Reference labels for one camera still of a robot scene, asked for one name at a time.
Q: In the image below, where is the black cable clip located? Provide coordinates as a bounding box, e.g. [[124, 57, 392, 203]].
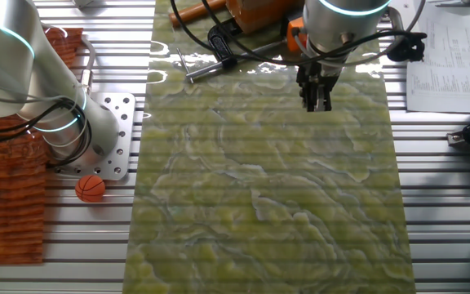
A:
[[387, 31, 428, 63]]

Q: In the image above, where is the brown wooden handle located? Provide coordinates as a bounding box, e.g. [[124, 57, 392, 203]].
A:
[[168, 0, 228, 29]]

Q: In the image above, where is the grey hose metal connector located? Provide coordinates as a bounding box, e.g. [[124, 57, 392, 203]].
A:
[[80, 37, 96, 96]]

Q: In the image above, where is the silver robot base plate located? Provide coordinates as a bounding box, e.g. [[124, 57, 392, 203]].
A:
[[49, 91, 137, 181]]

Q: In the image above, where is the small orange basketball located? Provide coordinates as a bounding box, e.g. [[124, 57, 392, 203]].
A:
[[74, 175, 107, 203]]

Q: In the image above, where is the black C-clamp silver screw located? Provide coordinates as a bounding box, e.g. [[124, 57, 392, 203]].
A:
[[176, 18, 290, 85]]

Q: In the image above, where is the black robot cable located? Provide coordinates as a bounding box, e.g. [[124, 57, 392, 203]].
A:
[[0, 0, 428, 168]]

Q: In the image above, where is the green marble pattern mat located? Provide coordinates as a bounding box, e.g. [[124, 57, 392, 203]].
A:
[[122, 0, 418, 294]]

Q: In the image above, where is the printed white paper sheet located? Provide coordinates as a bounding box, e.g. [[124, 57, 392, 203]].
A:
[[406, 3, 470, 114]]

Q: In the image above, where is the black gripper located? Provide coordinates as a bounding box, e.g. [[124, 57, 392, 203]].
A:
[[295, 60, 342, 113]]

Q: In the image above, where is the orange wooden block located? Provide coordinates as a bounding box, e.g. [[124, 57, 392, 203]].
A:
[[225, 0, 306, 34]]

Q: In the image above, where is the orange box with red button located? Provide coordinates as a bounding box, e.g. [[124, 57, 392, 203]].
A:
[[286, 16, 308, 54]]

